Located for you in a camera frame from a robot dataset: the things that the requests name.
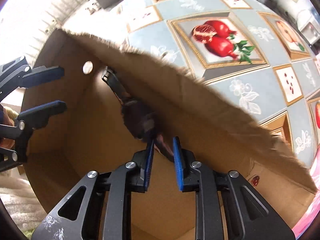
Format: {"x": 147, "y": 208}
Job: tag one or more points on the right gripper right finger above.
{"x": 227, "y": 205}

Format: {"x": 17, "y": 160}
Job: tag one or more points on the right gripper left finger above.
{"x": 99, "y": 205}

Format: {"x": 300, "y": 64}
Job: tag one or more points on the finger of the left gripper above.
{"x": 25, "y": 123}
{"x": 18, "y": 74}

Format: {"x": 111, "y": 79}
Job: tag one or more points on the black smart watch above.
{"x": 138, "y": 117}

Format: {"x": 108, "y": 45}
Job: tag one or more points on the pink floral blanket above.
{"x": 313, "y": 208}

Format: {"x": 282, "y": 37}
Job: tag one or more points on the brown cardboard box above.
{"x": 91, "y": 134}

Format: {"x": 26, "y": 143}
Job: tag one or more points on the fruit-print tablecloth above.
{"x": 241, "y": 48}

